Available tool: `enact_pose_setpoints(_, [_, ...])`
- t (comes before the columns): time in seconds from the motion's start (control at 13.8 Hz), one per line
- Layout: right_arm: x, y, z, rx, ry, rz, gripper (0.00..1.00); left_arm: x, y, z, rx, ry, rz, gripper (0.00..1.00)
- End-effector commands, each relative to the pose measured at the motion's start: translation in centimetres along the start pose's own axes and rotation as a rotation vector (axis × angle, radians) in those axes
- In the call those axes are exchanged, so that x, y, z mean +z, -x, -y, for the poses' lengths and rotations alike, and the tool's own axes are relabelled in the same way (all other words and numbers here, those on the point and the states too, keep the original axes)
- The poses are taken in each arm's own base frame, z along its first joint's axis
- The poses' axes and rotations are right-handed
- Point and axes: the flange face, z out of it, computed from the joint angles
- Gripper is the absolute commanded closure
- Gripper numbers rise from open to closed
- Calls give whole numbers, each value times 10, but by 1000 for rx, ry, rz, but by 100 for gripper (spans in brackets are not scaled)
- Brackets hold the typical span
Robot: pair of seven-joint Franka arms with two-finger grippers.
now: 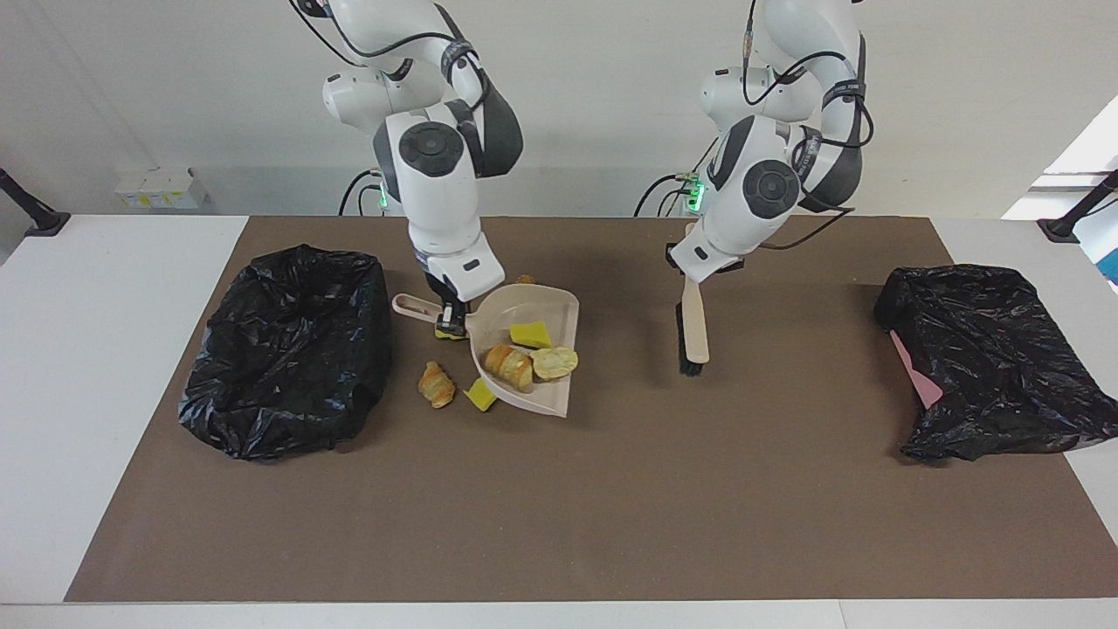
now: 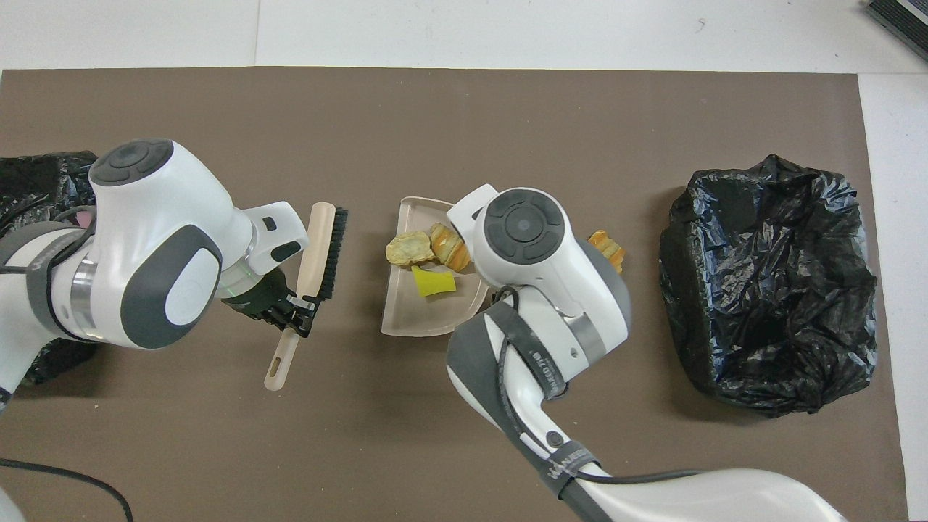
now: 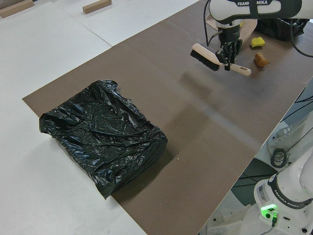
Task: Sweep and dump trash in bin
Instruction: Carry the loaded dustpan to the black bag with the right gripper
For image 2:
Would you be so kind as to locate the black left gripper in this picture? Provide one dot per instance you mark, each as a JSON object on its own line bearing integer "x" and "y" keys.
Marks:
{"x": 257, "y": 297}

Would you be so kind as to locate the beige brush black bristles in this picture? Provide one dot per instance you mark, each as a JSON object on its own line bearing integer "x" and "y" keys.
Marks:
{"x": 319, "y": 246}

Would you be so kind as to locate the beige plastic dustpan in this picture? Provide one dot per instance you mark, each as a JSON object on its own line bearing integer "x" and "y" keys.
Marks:
{"x": 413, "y": 312}

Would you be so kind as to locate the striped toy croissant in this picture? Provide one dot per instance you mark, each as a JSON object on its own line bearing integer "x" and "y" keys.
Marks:
{"x": 409, "y": 248}
{"x": 609, "y": 250}
{"x": 449, "y": 246}

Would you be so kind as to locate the yellow green sponge piece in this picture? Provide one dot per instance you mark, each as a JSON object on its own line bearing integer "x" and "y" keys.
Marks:
{"x": 433, "y": 281}

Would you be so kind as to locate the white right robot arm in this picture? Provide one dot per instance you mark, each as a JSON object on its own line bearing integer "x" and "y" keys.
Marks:
{"x": 551, "y": 290}

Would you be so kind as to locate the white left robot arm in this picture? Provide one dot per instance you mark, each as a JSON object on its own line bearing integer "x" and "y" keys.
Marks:
{"x": 167, "y": 217}

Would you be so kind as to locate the pink plastic bin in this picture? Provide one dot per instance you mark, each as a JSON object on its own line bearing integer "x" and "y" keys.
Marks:
{"x": 87, "y": 215}

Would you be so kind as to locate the black trash bag bin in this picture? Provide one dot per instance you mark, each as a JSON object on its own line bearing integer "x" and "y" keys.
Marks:
{"x": 36, "y": 181}
{"x": 725, "y": 304}

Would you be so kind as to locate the brown table mat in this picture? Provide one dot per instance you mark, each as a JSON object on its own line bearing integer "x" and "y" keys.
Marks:
{"x": 464, "y": 130}

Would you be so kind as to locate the dark ribbed box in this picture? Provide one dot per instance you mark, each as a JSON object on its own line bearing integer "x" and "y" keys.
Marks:
{"x": 902, "y": 22}

